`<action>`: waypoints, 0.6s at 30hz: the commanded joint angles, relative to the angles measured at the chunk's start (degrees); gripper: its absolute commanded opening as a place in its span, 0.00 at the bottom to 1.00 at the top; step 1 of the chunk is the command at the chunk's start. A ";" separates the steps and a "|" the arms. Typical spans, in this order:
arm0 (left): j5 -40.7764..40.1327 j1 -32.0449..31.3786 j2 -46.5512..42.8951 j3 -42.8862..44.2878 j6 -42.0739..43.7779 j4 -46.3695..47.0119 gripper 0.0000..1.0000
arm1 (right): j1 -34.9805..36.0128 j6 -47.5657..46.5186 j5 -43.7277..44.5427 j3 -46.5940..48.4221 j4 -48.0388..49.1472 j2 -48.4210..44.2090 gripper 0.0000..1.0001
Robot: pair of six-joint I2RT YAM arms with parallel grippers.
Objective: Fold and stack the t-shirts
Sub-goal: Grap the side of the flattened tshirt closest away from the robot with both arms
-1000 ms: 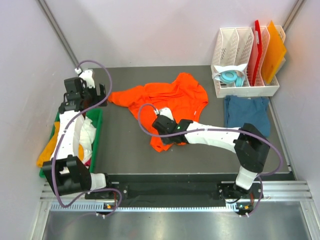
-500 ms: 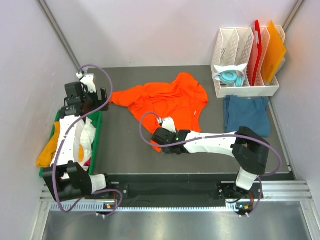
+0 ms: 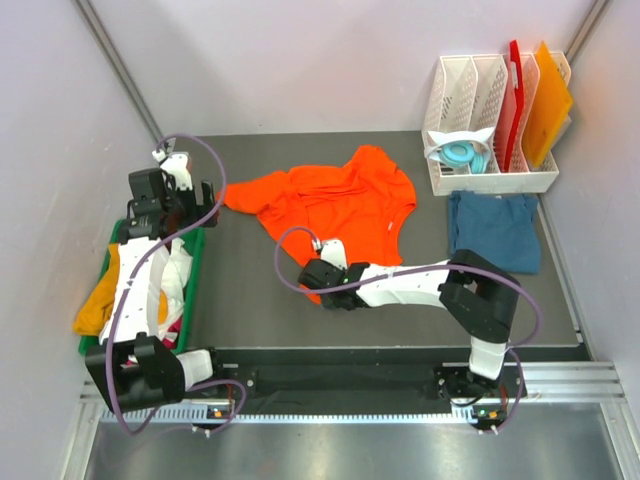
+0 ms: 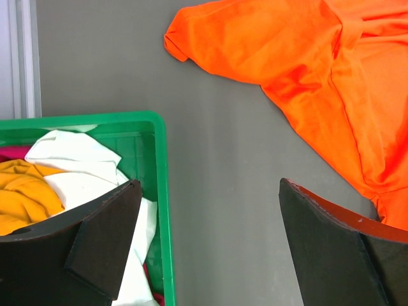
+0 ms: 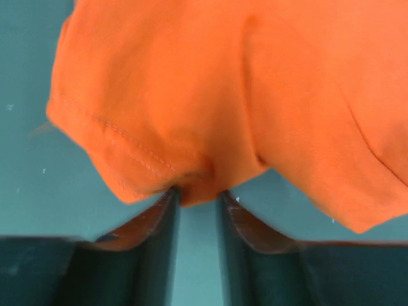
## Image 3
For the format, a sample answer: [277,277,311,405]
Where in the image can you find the orange t-shirt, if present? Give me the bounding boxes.
[221,144,418,306]

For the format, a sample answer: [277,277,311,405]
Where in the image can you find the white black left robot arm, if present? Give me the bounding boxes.
[85,161,227,413]

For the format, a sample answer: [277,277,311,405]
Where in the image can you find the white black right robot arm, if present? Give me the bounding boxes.
[298,250,519,399]

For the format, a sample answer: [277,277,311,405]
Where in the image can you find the green plastic bin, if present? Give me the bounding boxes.
[78,223,205,356]

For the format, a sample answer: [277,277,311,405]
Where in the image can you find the white t-shirt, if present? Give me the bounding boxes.
[96,237,194,351]

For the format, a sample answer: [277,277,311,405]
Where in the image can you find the magenta t-shirt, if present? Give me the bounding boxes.
[161,323,181,350]

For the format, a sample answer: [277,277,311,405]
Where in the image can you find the mustard yellow t-shirt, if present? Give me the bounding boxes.
[72,243,181,337]

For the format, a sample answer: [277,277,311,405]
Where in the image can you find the folded blue t-shirt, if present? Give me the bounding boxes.
[447,191,541,275]

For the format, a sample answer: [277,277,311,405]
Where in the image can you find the teal headphones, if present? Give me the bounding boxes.
[438,141,488,174]

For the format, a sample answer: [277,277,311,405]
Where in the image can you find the white plastic file organizer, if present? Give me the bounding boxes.
[421,54,559,196]

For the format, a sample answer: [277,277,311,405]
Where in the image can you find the red plastic folder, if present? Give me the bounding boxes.
[500,40,524,173]

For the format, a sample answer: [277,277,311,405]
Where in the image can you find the orange plastic folder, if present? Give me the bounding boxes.
[521,41,574,170]

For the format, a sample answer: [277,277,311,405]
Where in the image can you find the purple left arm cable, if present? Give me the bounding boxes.
[102,133,248,438]

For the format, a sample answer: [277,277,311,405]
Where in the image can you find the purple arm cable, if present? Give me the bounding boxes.
[272,226,545,434]
[102,133,248,438]

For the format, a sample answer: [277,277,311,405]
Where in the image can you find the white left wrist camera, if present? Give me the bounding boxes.
[151,148,193,191]

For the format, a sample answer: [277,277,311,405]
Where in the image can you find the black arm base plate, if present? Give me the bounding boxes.
[168,345,526,414]

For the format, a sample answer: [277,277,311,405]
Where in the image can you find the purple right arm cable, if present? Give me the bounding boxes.
[272,226,545,434]

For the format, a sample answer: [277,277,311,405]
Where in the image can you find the white slotted cable duct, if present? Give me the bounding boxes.
[101,402,506,426]

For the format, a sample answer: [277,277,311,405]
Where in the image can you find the aluminium frame rail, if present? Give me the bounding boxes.
[79,360,627,404]

